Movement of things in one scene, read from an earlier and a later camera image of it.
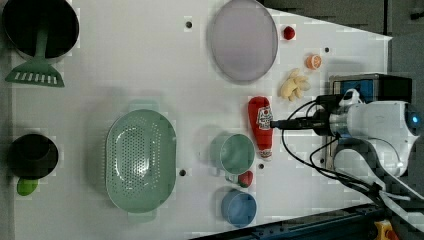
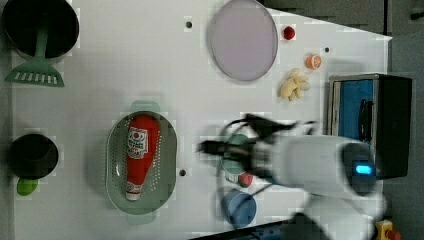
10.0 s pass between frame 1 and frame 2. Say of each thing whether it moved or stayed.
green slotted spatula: stayed
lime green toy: stayed
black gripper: moved
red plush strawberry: stayed
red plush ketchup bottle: moved
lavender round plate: stayed
